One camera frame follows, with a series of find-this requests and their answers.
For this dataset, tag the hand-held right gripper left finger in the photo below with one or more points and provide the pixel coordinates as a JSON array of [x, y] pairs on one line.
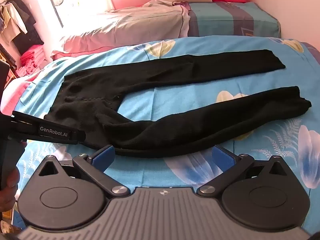
[[104, 156]]

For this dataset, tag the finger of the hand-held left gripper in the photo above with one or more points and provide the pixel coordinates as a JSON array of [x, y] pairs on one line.
[[78, 136]]

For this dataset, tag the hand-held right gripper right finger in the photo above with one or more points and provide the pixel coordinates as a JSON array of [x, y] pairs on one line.
[[221, 156]]

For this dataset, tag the black pants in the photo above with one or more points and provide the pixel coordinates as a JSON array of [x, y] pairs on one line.
[[175, 130]]

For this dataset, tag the person's left hand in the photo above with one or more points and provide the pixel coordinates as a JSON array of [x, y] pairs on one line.
[[8, 185]]

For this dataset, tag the stack of pink towels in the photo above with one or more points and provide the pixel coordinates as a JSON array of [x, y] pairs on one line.
[[32, 60]]

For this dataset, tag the blue floral bed sheet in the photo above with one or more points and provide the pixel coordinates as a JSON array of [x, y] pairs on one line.
[[190, 92]]

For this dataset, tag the hanging clothes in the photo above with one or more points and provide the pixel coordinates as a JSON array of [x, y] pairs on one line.
[[17, 22]]

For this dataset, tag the beige quilt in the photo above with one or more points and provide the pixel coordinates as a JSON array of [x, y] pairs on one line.
[[125, 27]]

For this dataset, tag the window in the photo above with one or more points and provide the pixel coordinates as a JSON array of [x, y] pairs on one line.
[[80, 0]]

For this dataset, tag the blue striped bed sheet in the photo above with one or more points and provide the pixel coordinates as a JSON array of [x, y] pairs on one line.
[[232, 20]]

